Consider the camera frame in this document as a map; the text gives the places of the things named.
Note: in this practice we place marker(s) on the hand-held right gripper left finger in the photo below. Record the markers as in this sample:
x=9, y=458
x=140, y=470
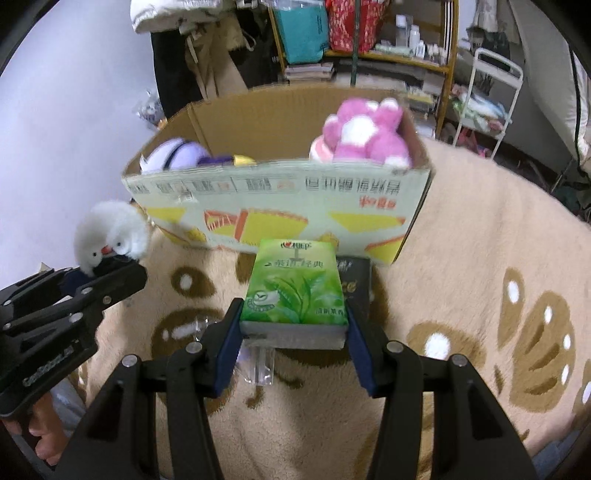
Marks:
x=226, y=350

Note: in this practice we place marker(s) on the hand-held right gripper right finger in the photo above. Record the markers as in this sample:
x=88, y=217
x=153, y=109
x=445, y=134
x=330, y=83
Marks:
x=362, y=355

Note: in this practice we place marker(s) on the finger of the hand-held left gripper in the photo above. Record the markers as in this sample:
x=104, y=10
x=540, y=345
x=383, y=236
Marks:
x=115, y=284
x=37, y=288

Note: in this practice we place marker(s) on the white fluffy plush toy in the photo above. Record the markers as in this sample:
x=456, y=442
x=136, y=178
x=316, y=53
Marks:
x=111, y=226

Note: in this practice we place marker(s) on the green tissue pack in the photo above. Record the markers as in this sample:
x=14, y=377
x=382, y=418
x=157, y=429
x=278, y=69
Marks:
x=295, y=286

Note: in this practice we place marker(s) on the purple round plush toy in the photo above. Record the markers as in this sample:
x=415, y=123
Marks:
x=178, y=154

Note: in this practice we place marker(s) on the printed cardboard box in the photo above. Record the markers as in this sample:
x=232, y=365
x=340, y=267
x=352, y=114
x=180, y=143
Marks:
x=323, y=203

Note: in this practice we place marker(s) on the yellow plush toy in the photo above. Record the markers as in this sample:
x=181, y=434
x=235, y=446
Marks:
x=244, y=160

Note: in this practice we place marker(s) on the pink plush toy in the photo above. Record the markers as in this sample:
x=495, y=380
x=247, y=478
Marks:
x=364, y=134

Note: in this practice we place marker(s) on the person's left hand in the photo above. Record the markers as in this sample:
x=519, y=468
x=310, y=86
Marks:
x=46, y=434

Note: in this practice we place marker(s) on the clear plastic piece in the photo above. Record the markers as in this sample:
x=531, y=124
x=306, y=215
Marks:
x=261, y=367

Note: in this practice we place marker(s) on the small black packet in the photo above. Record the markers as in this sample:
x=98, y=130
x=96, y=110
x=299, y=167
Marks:
x=358, y=281

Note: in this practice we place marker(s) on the beige patterned blanket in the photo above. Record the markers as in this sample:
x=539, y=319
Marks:
x=461, y=258

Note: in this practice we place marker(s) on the plastic bag of toys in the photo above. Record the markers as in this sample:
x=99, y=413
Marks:
x=150, y=110

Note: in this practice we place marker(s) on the black coat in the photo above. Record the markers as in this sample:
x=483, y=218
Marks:
x=175, y=74

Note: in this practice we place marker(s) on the beige coat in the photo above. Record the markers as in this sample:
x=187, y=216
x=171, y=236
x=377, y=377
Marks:
x=217, y=64

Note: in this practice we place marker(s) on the dark hanging clothing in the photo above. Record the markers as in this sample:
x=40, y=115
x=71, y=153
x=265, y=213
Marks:
x=258, y=55

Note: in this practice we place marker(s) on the white puffer jacket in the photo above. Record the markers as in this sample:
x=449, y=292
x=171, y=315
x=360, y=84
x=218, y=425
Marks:
x=157, y=16

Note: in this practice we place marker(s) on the stack of books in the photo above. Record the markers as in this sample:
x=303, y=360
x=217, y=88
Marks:
x=309, y=72

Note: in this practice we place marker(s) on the wooden shelf rack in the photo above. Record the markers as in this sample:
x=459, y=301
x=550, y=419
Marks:
x=392, y=62

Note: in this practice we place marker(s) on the green pole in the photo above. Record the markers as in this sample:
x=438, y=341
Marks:
x=355, y=46

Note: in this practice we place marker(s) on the teal gift bag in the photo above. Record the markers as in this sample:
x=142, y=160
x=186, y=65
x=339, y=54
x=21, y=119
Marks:
x=300, y=32

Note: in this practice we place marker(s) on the group of white bottles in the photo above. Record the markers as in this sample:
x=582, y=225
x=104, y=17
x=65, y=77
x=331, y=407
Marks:
x=418, y=39

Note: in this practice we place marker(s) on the white trolley cart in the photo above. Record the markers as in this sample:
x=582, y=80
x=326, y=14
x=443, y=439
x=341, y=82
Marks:
x=498, y=62

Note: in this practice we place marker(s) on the red gift bag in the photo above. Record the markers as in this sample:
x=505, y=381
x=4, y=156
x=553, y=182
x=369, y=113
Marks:
x=351, y=27

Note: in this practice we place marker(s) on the beige curtain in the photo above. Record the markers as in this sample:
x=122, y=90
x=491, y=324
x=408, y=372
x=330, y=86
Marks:
x=485, y=11

